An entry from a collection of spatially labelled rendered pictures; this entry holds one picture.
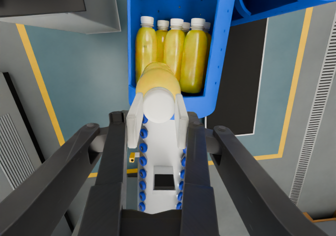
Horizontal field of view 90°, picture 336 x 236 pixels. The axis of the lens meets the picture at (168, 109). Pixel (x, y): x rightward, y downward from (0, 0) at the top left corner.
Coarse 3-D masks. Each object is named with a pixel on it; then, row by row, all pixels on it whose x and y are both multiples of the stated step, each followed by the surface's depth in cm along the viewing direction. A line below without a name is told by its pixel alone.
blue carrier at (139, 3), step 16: (128, 0) 42; (144, 0) 53; (160, 0) 57; (176, 0) 58; (192, 0) 57; (208, 0) 54; (224, 0) 37; (128, 16) 44; (160, 16) 58; (176, 16) 60; (192, 16) 59; (208, 16) 55; (224, 16) 39; (128, 32) 45; (208, 32) 56; (224, 32) 41; (128, 48) 46; (224, 48) 44; (128, 64) 48; (208, 64) 41; (128, 80) 50; (208, 80) 43; (128, 96) 52; (192, 96) 62; (208, 96) 45; (208, 112) 47
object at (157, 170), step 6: (156, 168) 84; (162, 168) 85; (168, 168) 85; (156, 174) 78; (162, 174) 79; (168, 174) 79; (156, 180) 75; (162, 180) 75; (168, 180) 75; (156, 186) 72; (162, 186) 72; (168, 186) 72; (174, 186) 74; (156, 192) 72; (162, 192) 73; (168, 192) 73; (174, 192) 73
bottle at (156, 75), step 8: (152, 64) 33; (160, 64) 32; (144, 72) 27; (152, 72) 24; (160, 72) 24; (168, 72) 25; (144, 80) 23; (152, 80) 22; (160, 80) 22; (168, 80) 23; (176, 80) 25; (136, 88) 24; (144, 88) 22; (152, 88) 21; (160, 88) 21; (168, 88) 22; (176, 88) 23; (144, 96) 21
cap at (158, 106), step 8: (152, 96) 19; (160, 96) 19; (168, 96) 19; (144, 104) 19; (152, 104) 20; (160, 104) 20; (168, 104) 20; (144, 112) 20; (152, 112) 20; (160, 112) 20; (168, 112) 20; (152, 120) 20; (160, 120) 20
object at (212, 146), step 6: (192, 114) 16; (192, 120) 15; (198, 120) 15; (210, 132) 13; (186, 138) 14; (210, 138) 13; (210, 144) 13; (216, 144) 13; (210, 150) 13; (216, 150) 13
